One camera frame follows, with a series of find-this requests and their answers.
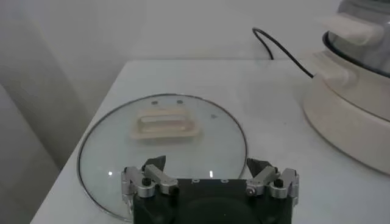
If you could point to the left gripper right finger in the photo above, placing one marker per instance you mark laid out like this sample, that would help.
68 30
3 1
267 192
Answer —
265 178

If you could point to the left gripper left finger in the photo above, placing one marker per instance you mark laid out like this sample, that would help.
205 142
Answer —
158 178

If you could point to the round glass pot lid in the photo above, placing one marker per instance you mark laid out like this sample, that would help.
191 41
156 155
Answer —
122 152

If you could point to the white electric cooker pot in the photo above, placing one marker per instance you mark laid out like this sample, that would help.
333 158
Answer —
350 121

